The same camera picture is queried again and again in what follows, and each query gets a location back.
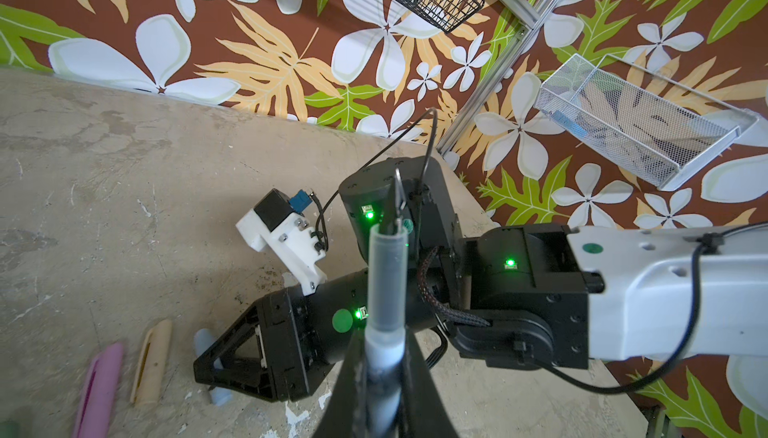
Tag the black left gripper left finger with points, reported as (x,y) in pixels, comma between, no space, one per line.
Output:
(345,414)

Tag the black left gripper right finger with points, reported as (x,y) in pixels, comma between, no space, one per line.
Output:
(422,413)

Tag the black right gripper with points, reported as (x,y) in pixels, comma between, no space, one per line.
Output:
(301,337)

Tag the grey blue pen cap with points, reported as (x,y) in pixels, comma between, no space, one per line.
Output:
(203,340)

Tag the grey blue pen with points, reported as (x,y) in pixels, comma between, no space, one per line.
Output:
(385,333)

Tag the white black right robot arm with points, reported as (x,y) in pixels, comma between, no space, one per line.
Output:
(521,297)

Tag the white mesh basket right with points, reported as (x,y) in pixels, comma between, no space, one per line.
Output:
(649,125)

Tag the right aluminium corner post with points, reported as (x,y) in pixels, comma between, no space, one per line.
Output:
(532,19)

